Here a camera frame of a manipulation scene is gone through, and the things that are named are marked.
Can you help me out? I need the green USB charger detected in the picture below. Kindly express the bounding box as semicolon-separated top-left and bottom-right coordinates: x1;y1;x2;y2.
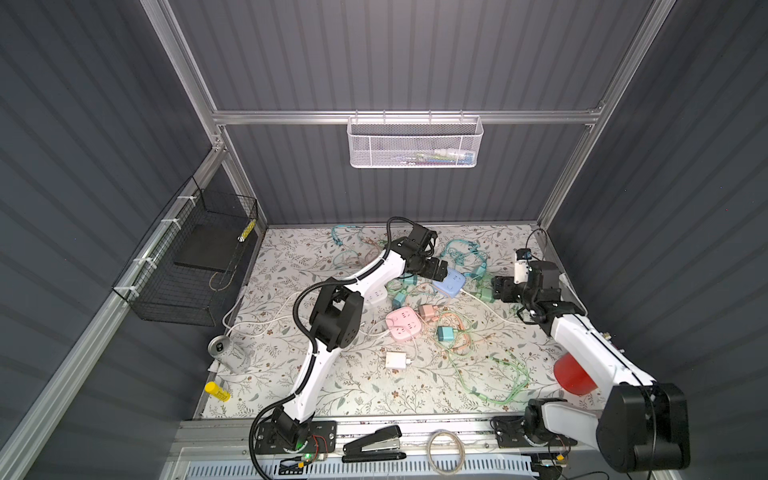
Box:
477;288;495;303

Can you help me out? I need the blue power strip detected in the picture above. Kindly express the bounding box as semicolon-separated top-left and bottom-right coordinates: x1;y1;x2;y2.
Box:
433;268;466;298

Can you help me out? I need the pink USB charger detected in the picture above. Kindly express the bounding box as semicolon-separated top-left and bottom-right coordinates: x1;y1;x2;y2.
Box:
417;304;440;322

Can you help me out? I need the pink power strip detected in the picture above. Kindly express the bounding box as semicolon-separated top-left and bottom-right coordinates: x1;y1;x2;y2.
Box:
385;306;422;342

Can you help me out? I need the teal USB charger cube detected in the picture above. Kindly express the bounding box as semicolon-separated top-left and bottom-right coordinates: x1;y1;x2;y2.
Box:
436;325;456;344

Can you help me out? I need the white USB charger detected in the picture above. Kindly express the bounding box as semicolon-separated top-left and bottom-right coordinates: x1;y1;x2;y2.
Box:
385;351;411;370

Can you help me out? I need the white power strip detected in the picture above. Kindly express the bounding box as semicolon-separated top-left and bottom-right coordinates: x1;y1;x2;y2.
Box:
364;285;388;306

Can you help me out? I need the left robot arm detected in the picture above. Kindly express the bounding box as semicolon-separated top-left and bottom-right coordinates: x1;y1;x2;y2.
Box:
248;216;447;451

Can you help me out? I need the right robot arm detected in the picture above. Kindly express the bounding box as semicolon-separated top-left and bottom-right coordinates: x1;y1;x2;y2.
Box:
491;258;691;473

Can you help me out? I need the red pencil cup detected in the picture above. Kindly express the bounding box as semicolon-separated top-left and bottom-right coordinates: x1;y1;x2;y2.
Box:
553;353;597;396

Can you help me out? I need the black stapler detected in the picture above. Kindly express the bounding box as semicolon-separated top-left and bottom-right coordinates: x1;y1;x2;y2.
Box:
342;425;407;463

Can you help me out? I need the yellow marker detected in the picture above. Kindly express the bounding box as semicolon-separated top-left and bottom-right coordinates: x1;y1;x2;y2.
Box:
204;381;231;402

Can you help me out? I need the teal multi-head cable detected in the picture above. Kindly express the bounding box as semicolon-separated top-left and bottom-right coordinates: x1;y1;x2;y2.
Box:
440;238;490;280

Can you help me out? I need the green USB cable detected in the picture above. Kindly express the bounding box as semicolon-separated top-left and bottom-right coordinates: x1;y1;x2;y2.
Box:
443;311;532;408

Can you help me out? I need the white wire mesh basket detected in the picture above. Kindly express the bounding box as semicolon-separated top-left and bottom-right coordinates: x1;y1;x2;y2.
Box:
346;115;484;169

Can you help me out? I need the coiled beige cable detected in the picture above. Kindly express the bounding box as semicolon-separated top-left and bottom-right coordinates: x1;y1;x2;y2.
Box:
425;429;467;476

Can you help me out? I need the black wire basket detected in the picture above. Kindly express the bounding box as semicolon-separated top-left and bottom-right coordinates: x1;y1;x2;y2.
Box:
113;180;259;327

